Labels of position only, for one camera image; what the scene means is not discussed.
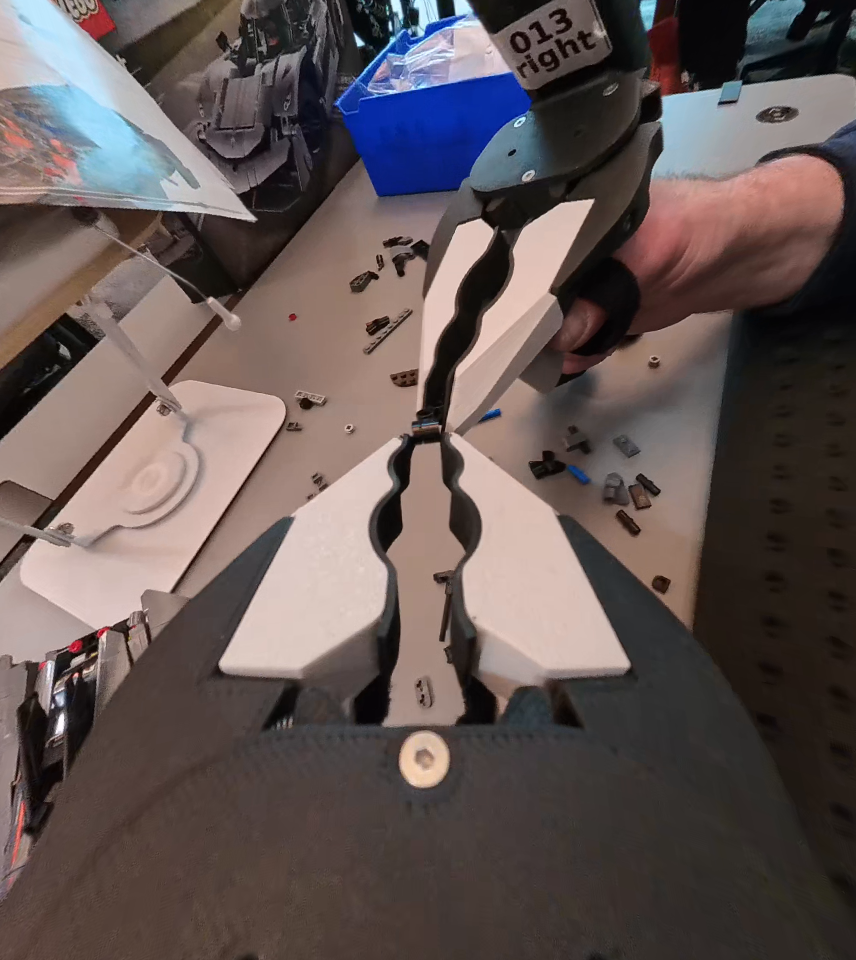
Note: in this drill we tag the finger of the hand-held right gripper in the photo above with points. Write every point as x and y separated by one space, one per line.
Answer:
540 247
443 300

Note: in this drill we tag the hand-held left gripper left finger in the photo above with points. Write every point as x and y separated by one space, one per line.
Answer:
308 600

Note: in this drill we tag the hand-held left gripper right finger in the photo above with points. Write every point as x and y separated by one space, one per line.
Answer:
540 600

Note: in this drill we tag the long dark grey lego plate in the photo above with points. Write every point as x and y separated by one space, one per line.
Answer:
398 321

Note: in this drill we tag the grey black lego hook piece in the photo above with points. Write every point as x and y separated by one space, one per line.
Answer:
402 264

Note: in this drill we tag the black lego clip piece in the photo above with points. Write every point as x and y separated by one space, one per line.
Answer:
378 326

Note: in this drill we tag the black flat lego piece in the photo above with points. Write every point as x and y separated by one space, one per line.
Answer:
398 242

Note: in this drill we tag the dark grey lego brick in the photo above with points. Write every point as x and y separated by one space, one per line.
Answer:
364 281

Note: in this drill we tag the black curved lego wedge plate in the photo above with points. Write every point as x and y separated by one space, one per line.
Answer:
405 379

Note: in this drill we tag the black lego axle assembly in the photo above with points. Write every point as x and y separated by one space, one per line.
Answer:
446 607

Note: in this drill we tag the black lego pin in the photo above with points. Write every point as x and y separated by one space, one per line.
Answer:
629 522
649 484

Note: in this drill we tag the short blue lego pin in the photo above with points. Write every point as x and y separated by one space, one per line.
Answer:
579 475

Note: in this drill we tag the black lego cross connector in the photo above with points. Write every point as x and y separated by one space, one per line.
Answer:
546 466

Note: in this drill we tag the matte grey curved lego slope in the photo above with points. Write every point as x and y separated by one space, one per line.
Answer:
615 489

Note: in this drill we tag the small grey lego plate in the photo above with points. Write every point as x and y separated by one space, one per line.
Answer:
627 445

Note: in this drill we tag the lego set box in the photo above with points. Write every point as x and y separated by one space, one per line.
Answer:
263 97

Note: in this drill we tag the grey lego car model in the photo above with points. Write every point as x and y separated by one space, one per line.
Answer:
60 712

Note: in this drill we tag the person's right hand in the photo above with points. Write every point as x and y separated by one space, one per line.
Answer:
735 240

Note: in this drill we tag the blue storage bin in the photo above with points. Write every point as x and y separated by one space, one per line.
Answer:
428 142

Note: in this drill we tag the clear plastic parts bags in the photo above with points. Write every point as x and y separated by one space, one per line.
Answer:
435 56

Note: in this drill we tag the instruction booklet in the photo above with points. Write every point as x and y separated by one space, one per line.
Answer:
60 112

